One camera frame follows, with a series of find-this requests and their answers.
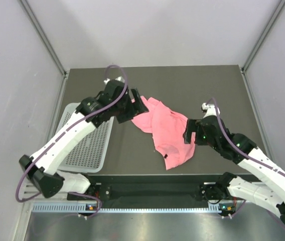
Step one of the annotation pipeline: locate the aluminium frame post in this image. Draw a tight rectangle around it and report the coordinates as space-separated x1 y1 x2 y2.
18 0 67 76
240 0 285 75

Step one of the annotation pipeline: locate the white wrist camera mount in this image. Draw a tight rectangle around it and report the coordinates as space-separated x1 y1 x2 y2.
103 76 125 88
201 103 220 118

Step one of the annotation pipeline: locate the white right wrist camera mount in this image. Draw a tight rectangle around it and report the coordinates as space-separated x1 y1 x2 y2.
201 103 220 118

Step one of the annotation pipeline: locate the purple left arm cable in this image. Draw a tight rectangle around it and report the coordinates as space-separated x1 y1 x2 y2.
15 64 129 203

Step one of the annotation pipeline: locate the aluminium frame post right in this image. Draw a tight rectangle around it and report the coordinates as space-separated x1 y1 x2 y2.
240 0 285 75

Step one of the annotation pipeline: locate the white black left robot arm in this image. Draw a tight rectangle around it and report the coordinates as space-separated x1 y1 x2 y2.
19 79 148 199

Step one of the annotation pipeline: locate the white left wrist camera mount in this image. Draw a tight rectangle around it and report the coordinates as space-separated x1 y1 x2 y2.
103 76 125 88

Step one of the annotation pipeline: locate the pink t shirt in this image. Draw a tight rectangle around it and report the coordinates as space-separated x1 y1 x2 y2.
132 96 196 170

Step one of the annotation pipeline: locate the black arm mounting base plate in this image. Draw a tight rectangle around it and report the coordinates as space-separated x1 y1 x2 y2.
85 172 236 208

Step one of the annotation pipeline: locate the aluminium frame post left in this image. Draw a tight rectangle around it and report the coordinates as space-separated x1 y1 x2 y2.
18 0 67 76

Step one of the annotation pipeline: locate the grey slotted cable duct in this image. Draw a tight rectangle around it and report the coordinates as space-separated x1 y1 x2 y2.
32 202 234 213

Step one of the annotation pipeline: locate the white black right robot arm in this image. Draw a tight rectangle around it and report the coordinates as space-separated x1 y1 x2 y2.
183 115 285 225

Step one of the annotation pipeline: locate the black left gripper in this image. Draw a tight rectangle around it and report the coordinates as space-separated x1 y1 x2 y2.
111 88 148 124

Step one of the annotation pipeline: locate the white perforated plastic basket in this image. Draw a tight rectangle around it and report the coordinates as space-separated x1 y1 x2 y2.
54 102 115 174

